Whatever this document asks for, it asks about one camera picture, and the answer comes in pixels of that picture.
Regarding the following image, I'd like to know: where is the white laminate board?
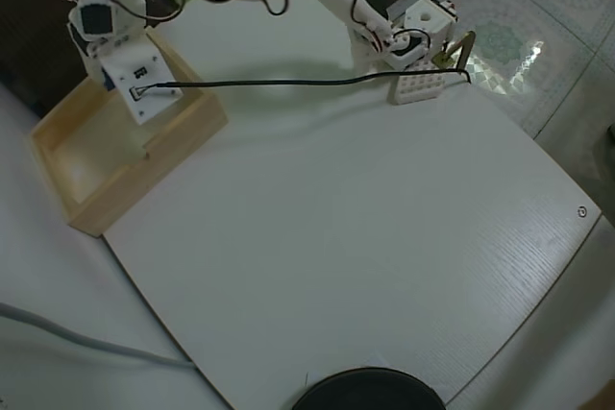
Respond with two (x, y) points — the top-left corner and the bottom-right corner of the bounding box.
(101, 0), (604, 407)

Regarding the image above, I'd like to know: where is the light wooden box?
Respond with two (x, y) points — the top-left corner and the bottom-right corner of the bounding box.
(29, 28), (230, 239)

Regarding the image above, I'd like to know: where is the black round object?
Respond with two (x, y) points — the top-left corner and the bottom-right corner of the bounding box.
(291, 367), (446, 410)

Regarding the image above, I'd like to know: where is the white wrist camera plate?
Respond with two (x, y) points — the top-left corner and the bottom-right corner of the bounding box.
(98, 33), (186, 125)

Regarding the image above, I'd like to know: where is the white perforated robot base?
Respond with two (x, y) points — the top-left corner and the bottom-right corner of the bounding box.
(387, 69), (447, 107)

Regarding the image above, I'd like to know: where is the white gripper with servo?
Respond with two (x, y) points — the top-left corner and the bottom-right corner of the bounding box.
(66, 0), (160, 162)

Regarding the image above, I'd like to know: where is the brass table clamp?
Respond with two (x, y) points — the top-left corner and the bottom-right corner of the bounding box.
(431, 30), (478, 71)

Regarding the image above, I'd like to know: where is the black camera cable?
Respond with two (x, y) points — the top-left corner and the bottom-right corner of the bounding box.
(130, 68), (474, 97)

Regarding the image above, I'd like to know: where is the grey cable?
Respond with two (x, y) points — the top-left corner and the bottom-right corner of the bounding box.
(0, 301), (199, 371)

